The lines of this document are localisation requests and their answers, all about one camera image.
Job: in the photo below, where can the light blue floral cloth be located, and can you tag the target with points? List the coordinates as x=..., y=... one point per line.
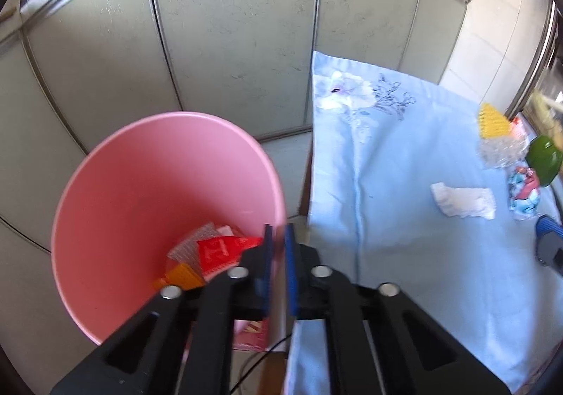
x=396, y=245

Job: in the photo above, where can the long red box white print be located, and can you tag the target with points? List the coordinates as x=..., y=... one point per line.
x=220, y=252

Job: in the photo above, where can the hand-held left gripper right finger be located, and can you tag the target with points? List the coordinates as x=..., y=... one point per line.
x=290, y=272

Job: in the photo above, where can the pink dotted plastic wrapper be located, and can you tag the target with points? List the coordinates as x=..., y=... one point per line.
x=189, y=245

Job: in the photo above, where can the grey kitchen counter cabinet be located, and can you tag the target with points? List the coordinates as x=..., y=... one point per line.
x=228, y=25

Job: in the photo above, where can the silver scouring cloth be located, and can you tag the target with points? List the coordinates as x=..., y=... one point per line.
x=501, y=153

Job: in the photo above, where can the white tissue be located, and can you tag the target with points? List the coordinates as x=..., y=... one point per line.
x=462, y=201

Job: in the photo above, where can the pink plastic bucket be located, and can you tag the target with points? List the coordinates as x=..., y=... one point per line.
x=145, y=184

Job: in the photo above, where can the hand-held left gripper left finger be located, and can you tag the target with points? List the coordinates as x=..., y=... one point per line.
x=265, y=272

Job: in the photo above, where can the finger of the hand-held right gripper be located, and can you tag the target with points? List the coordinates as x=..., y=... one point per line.
x=550, y=245

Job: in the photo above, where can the colourful blue red wrapper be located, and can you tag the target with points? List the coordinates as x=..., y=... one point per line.
x=523, y=192

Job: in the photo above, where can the metal storage rack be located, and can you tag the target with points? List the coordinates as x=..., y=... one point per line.
x=534, y=56

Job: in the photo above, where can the green bell pepper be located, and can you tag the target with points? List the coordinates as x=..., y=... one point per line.
x=543, y=160

